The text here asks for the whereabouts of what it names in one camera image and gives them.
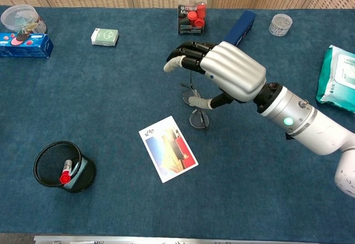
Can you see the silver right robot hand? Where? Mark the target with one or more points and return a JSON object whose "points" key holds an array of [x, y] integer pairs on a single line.
{"points": [[235, 69]]}

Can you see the thin metal eyeglasses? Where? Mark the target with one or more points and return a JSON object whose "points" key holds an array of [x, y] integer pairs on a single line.
{"points": [[199, 120]]}

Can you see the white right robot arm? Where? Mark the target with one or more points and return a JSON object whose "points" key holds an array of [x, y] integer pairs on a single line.
{"points": [[313, 127]]}

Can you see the long dark blue box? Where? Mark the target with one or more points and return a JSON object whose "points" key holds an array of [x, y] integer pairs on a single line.
{"points": [[244, 25]]}

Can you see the small clear round container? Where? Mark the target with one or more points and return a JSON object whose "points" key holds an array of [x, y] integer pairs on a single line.
{"points": [[280, 25]]}

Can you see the clear box with red cups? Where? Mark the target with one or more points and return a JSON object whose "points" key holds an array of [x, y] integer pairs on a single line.
{"points": [[194, 19]]}

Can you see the green wet wipes pack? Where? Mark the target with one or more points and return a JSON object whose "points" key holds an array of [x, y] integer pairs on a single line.
{"points": [[338, 80]]}

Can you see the picture postcard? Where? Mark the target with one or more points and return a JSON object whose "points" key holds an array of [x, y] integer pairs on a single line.
{"points": [[169, 149]]}

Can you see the blue felt table cover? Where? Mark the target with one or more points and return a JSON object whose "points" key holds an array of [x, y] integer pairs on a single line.
{"points": [[111, 88]]}

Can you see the pale green card box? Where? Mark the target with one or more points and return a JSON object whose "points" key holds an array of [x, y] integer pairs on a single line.
{"points": [[105, 36]]}

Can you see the light blue flat strip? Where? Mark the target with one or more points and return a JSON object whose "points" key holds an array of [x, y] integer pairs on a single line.
{"points": [[75, 169]]}

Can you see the red-capped marker pen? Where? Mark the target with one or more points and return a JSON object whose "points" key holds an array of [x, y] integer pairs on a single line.
{"points": [[64, 178]]}

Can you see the black mesh pen holder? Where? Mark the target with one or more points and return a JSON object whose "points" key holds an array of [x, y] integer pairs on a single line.
{"points": [[48, 160]]}

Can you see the blue cookie box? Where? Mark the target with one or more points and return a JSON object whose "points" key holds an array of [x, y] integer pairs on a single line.
{"points": [[25, 48]]}

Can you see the clear plastic jar with clips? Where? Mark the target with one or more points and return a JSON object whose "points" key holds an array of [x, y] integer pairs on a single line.
{"points": [[19, 16]]}

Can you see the aluminium rail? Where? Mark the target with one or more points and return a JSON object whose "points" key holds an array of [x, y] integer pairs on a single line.
{"points": [[166, 239]]}

